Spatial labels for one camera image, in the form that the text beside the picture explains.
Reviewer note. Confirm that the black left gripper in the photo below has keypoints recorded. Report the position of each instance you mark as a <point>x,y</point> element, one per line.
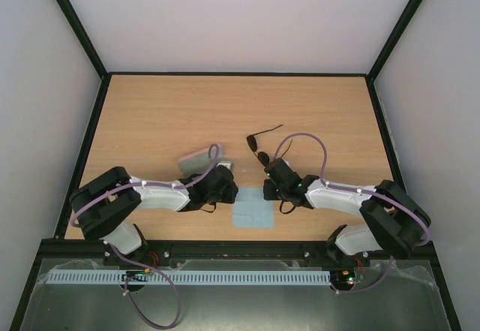
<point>231,195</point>

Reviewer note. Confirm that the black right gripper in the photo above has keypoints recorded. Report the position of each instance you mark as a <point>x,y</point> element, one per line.
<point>268,189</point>

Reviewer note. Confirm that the pink grey glasses case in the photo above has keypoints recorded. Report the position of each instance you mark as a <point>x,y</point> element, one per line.
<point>198,162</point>

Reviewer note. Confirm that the light blue cleaning cloth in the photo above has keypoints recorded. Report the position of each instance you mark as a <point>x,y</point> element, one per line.
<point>251,210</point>

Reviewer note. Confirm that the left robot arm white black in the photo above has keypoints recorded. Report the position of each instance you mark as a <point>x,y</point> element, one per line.
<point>101,207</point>

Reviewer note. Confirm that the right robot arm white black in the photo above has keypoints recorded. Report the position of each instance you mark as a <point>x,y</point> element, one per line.
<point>393,221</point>

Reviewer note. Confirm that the black sunglasses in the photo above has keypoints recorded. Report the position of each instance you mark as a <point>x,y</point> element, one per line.
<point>253,145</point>

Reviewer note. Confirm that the light blue slotted cable duct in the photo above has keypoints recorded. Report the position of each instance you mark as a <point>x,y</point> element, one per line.
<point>189,277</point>

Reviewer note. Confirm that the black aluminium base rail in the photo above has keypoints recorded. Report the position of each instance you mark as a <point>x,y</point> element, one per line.
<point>316,253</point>

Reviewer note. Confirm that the black frame post left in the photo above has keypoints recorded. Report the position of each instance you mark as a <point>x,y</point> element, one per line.
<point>79,30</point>

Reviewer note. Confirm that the black frame post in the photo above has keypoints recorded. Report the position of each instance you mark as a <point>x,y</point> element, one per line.
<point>79,30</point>
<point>397,32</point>

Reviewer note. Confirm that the black frame post right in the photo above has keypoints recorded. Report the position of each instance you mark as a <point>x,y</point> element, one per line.
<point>397,32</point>

